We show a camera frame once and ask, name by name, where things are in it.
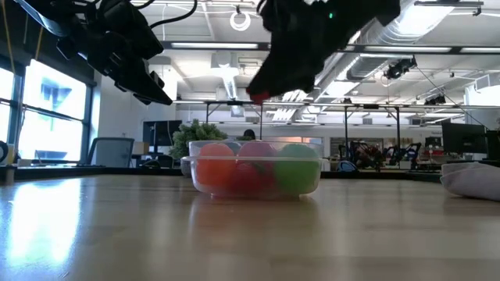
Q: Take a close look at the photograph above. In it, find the grey office chair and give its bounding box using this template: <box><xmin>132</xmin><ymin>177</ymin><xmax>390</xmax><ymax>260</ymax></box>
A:
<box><xmin>86</xmin><ymin>137</ymin><xmax>135</xmax><ymax>168</ymax></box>

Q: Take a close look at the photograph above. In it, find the small red fruit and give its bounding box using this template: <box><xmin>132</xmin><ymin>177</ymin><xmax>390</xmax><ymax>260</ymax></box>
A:
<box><xmin>249</xmin><ymin>91</ymin><xmax>271</xmax><ymax>105</ymax></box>

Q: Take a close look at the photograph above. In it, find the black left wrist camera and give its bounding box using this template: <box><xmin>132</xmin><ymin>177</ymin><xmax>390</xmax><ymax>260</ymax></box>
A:
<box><xmin>99</xmin><ymin>0</ymin><xmax>165</xmax><ymax>59</ymax></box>

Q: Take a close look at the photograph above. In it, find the white coiled ceiling cable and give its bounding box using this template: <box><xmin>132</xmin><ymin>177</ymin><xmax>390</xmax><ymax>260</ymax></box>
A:
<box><xmin>229</xmin><ymin>10</ymin><xmax>252</xmax><ymax>32</ymax></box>

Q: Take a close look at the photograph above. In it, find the clear plastic tupperware container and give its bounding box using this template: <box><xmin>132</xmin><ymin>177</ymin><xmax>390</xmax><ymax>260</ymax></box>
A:
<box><xmin>181</xmin><ymin>140</ymin><xmax>325</xmax><ymax>201</ymax></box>

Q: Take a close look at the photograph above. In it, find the dark computer monitor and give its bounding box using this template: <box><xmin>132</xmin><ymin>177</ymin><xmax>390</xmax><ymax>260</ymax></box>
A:
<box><xmin>441</xmin><ymin>123</ymin><xmax>488</xmax><ymax>155</ymax></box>
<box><xmin>142</xmin><ymin>119</ymin><xmax>183</xmax><ymax>148</ymax></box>

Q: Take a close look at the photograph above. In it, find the long ceiling light bar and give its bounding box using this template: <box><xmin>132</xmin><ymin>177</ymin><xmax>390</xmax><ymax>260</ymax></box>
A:
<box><xmin>162</xmin><ymin>41</ymin><xmax>500</xmax><ymax>55</ymax></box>

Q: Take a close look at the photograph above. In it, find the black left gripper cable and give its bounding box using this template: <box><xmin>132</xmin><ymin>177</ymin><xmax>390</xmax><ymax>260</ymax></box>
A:
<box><xmin>150</xmin><ymin>0</ymin><xmax>198</xmax><ymax>29</ymax></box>

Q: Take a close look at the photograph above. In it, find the small orange tomato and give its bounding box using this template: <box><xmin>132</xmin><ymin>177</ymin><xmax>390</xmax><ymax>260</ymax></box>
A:
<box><xmin>195</xmin><ymin>142</ymin><xmax>237</xmax><ymax>188</ymax></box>

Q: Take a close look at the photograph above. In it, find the green striped toy watermelon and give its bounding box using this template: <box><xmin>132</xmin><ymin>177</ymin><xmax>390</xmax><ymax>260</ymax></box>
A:
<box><xmin>273</xmin><ymin>143</ymin><xmax>320</xmax><ymax>194</ymax></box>

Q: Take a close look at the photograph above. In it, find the silver ceiling air duct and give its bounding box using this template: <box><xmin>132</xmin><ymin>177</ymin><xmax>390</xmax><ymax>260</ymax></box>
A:
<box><xmin>345</xmin><ymin>19</ymin><xmax>423</xmax><ymax>81</ymax></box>

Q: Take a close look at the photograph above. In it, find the pink round fruit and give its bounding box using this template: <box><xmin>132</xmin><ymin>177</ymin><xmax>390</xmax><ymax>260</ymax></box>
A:
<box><xmin>236</xmin><ymin>140</ymin><xmax>279</xmax><ymax>190</ymax></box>

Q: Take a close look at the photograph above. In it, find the black background workstation frame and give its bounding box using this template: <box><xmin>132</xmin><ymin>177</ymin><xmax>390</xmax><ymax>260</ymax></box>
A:
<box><xmin>205</xmin><ymin>100</ymin><xmax>402</xmax><ymax>169</ymax></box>

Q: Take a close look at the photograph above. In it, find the green succulent in white pot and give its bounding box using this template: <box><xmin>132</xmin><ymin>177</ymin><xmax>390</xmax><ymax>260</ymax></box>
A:
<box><xmin>168</xmin><ymin>119</ymin><xmax>228</xmax><ymax>179</ymax></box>

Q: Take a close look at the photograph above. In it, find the beige folded towel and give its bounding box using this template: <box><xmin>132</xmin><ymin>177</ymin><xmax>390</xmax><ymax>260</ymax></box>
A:
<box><xmin>440</xmin><ymin>162</ymin><xmax>500</xmax><ymax>202</ymax></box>

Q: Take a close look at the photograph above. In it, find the black metal table frame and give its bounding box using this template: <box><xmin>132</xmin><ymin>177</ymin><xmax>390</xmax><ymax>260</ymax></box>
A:
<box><xmin>0</xmin><ymin>165</ymin><xmax>442</xmax><ymax>183</ymax></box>

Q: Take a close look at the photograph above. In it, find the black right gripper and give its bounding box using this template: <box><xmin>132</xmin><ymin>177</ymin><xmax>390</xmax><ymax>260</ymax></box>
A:
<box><xmin>246</xmin><ymin>0</ymin><xmax>360</xmax><ymax>97</ymax></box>

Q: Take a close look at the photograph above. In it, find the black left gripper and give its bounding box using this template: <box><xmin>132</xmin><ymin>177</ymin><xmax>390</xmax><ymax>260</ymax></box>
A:
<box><xmin>56</xmin><ymin>33</ymin><xmax>173</xmax><ymax>105</ymax></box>

